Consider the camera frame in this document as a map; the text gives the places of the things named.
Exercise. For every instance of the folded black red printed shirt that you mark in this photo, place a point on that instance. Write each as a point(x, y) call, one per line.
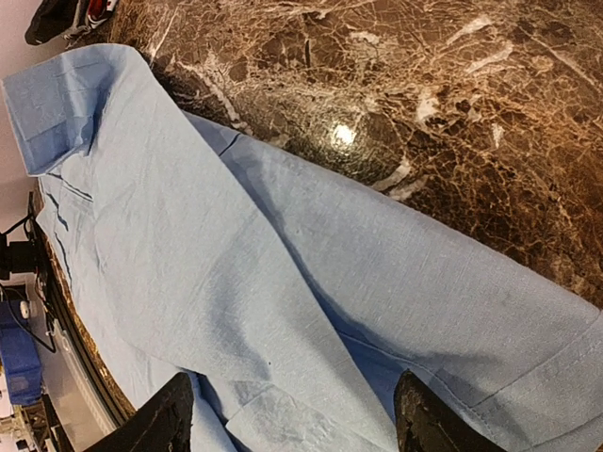
point(100, 11)

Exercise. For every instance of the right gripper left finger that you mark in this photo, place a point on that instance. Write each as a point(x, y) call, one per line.
point(163, 423)

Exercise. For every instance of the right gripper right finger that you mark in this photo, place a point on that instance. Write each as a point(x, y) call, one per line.
point(425, 423)

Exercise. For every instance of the light blue long sleeve shirt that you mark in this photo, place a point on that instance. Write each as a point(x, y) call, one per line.
point(294, 297)

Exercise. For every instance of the white slotted cable duct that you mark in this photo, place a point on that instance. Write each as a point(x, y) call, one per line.
point(87, 389)

